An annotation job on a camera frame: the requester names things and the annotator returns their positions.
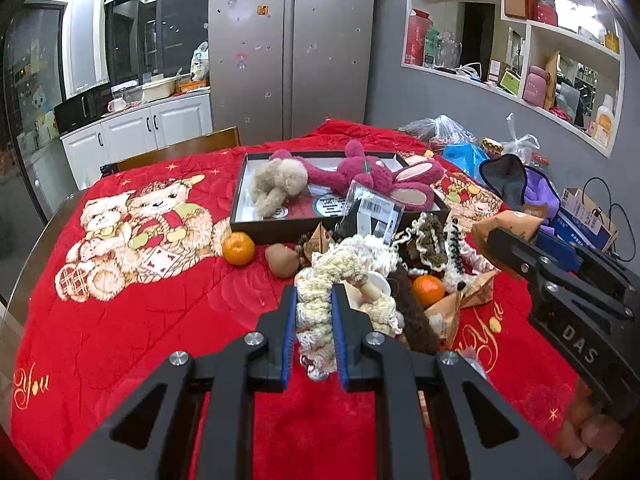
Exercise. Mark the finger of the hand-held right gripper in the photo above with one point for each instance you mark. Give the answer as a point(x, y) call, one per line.
point(510, 252)
point(560, 252)

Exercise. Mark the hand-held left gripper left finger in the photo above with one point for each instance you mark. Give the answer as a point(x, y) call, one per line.
point(287, 340)

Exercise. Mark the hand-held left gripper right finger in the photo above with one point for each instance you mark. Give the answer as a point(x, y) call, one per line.
point(341, 340)

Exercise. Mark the triangular brown paper packet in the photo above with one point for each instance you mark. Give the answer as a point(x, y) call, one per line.
point(317, 242)
point(505, 220)
point(447, 320)
point(480, 290)

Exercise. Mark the cream knitted scrunchie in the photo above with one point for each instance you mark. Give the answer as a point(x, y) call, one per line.
point(315, 300)

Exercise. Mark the black cardboard box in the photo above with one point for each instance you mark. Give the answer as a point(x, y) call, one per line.
point(270, 231)

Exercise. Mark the person's right hand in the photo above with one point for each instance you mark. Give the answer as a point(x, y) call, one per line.
point(595, 430)

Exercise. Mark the white and blue carton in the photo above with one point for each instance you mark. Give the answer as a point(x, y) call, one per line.
point(582, 220)

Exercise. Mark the white fuzzy black-trimmed scrunchie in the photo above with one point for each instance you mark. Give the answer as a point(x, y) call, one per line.
point(460, 260)

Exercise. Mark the purple cloth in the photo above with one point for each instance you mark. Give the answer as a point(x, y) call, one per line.
point(542, 195)

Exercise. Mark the dark grey cloth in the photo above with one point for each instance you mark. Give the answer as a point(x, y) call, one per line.
point(505, 180)

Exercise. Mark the brown furry toy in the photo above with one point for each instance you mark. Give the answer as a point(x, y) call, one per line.
point(415, 320)

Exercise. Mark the brown pear-shaped fruit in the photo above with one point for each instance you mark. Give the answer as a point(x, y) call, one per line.
point(281, 260)

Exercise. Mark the frilly cream and brown scrunchie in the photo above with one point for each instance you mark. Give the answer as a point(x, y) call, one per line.
point(425, 240)

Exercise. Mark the tangerine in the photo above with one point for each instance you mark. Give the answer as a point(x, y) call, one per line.
point(238, 249)
point(429, 290)

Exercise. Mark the blue packet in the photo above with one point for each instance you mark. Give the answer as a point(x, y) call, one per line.
point(462, 157)

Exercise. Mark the black packet with barcode label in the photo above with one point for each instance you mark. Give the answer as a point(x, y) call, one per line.
point(372, 215)

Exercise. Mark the round black badge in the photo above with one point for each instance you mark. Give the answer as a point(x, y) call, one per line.
point(281, 211)
point(327, 205)

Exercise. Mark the orange lotion bottle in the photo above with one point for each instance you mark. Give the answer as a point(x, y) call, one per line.
point(604, 122)

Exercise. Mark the clear plastic bag with food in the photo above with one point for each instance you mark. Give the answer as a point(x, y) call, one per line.
point(440, 132)

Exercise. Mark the red printed bear blanket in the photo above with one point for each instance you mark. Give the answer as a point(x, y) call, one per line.
point(150, 320)

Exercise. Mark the beige plush toy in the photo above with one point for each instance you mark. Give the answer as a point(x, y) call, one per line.
point(277, 185)

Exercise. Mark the pink pouch bag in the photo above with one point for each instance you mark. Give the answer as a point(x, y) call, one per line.
point(536, 87)

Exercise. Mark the green flat box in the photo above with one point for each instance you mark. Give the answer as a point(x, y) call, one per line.
point(511, 82)

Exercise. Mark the pink plush bunny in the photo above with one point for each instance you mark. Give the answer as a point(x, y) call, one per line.
point(360, 170)

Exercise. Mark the brown paper bag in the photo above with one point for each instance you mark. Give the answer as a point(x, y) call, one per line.
point(552, 75)

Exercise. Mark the clear glassware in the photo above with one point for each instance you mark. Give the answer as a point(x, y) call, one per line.
point(450, 50)

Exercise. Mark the green carton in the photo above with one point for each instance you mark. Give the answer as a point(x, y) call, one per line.
point(431, 47)

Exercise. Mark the red gift box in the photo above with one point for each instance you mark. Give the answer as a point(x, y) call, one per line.
point(416, 40)

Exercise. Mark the white kitchen base cabinet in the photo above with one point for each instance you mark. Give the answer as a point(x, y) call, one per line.
point(175, 120)

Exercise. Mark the brown cardboard box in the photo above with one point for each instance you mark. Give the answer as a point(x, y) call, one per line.
point(520, 0)

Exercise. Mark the orange food tray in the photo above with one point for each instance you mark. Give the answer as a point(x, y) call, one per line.
point(192, 86)

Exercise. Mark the silver double-door refrigerator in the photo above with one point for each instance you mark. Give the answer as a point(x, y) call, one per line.
point(290, 60)

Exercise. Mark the beige basin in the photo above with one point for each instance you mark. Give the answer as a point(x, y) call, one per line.
point(159, 90)

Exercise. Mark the cartoon fridge magnet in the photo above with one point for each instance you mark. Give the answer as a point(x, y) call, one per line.
point(242, 59)

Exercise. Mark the white mug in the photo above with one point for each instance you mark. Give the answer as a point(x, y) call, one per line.
point(116, 105)

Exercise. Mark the white printed plastic bag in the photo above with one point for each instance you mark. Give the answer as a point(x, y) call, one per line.
point(200, 60)

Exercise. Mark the black microwave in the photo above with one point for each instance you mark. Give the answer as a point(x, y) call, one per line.
point(80, 110)

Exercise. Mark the glass sliding door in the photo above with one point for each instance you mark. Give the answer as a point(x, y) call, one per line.
point(35, 85)

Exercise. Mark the white wall shelf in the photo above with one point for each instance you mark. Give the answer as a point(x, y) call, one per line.
point(530, 30)

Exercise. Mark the glass-door wall cabinet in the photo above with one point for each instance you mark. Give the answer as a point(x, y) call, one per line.
point(175, 25)

